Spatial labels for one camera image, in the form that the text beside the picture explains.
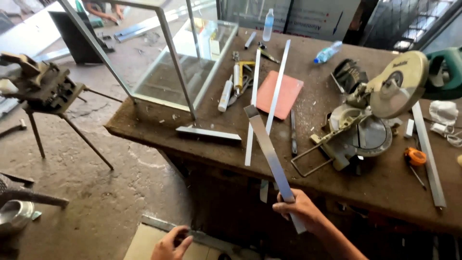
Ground person's right hand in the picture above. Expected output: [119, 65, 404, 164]
[272, 188, 320, 232]

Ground person's left hand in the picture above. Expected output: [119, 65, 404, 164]
[151, 226, 194, 260]

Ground aluminium profile bar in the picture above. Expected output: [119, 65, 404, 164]
[244, 105, 307, 234]

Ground white paper strip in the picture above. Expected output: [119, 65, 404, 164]
[259, 179, 270, 204]

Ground dark metal file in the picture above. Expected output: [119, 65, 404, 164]
[290, 109, 298, 157]

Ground grey aluminium floor bar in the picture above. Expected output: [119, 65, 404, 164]
[140, 214, 261, 259]

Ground short aluminium profile offcut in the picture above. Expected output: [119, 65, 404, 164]
[175, 125, 243, 143]

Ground pink sanding pad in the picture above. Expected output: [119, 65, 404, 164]
[256, 70, 305, 121]

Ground long thin aluminium strip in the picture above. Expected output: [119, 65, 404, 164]
[244, 48, 261, 167]
[265, 39, 291, 136]

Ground grey metal scissors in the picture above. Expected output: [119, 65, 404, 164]
[228, 74, 254, 107]

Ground white sealant cartridge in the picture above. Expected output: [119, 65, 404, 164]
[218, 75, 235, 113]

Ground thin dark screwdriver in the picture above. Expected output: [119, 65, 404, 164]
[409, 165, 427, 191]

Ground green mitre saw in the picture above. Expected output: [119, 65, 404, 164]
[290, 46, 462, 178]

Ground yellow caulking gun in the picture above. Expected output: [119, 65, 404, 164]
[232, 51, 256, 95]

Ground orange tape measure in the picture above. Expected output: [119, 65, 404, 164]
[404, 147, 427, 167]

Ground small white aluminium block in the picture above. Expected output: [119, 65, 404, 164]
[403, 118, 415, 139]

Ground wide aluminium channel profile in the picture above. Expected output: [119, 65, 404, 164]
[411, 101, 448, 209]

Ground blue-capped plastic water bottle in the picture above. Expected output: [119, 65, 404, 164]
[313, 40, 343, 65]

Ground small aluminium tube piece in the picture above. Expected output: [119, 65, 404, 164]
[244, 31, 257, 50]

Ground clear plastic water bottle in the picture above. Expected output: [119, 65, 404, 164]
[262, 8, 275, 42]

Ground white crumpled cloth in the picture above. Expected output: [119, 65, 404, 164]
[428, 100, 460, 126]

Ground heap of aluminium profiles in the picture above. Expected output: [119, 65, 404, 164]
[113, 2, 218, 43]

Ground metal stair grille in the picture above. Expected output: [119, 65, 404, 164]
[361, 0, 462, 51]

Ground shiny metal pot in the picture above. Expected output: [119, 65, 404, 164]
[0, 200, 42, 236]

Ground punching machine on tripod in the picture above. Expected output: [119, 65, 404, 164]
[0, 52, 123, 171]

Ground black stand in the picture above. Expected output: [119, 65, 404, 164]
[48, 10, 116, 66]

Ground glass display case aluminium frame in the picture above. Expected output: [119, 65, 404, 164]
[58, 0, 239, 121]

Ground printed wall board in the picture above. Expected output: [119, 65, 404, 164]
[219, 0, 362, 42]

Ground dark metal handle tool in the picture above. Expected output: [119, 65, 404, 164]
[0, 172, 70, 211]

